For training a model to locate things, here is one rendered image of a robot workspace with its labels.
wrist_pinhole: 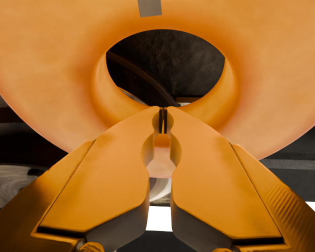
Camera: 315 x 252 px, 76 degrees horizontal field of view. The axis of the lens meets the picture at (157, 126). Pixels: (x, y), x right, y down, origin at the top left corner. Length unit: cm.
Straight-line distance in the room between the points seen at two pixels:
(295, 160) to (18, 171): 586
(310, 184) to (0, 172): 914
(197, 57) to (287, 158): 552
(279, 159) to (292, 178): 333
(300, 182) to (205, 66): 876
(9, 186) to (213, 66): 42
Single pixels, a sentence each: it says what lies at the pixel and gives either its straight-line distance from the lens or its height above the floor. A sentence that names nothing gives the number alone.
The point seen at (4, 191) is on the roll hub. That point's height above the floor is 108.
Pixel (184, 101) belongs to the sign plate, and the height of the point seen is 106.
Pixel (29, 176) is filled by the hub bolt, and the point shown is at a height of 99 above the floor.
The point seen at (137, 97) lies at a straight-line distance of 27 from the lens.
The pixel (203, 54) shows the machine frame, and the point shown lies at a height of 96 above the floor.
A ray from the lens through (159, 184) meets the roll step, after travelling 43.
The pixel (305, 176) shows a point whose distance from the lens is 933.
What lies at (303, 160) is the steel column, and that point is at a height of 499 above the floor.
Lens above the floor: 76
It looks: 48 degrees up
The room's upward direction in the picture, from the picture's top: 178 degrees clockwise
